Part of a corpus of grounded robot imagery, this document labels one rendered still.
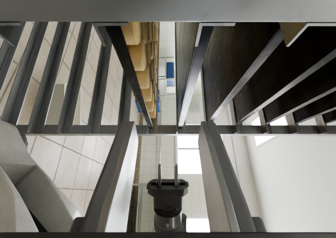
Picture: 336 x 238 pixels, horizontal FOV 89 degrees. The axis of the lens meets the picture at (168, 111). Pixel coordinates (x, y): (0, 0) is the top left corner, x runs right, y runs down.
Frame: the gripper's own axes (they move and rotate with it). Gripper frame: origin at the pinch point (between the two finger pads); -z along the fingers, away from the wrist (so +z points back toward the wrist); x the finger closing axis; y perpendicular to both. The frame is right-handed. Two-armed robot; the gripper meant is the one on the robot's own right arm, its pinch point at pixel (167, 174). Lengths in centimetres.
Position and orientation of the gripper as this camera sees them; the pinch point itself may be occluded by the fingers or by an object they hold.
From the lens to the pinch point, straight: 54.7
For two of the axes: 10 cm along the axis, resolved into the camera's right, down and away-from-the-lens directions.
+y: 0.0, 1.7, -9.8
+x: 10.0, 0.0, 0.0
